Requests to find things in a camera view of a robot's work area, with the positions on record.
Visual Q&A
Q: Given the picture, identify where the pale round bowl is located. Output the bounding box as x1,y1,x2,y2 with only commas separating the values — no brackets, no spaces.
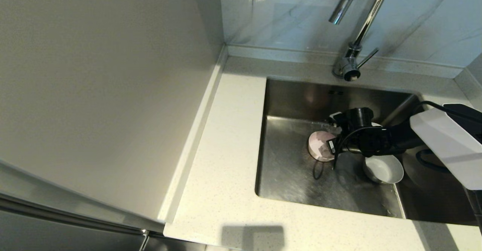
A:
363,154,404,185

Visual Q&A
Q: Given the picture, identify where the chrome gooseneck faucet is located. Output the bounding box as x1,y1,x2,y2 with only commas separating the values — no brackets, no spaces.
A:
328,0,393,82

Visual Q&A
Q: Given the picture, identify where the pink round bowl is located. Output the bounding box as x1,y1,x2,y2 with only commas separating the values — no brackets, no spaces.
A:
308,130,338,163

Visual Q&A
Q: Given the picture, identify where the tall grey cabinet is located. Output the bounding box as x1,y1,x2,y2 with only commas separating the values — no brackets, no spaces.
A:
0,0,229,251

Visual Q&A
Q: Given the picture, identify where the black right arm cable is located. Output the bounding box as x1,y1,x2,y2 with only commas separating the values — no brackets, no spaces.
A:
331,126,377,170

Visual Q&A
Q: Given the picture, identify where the grey under-counter cabinet front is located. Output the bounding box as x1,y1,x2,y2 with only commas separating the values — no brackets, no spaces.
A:
149,233,226,251

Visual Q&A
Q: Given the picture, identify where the stainless steel sink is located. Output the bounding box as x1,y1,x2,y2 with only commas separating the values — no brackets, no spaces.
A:
255,77,480,227

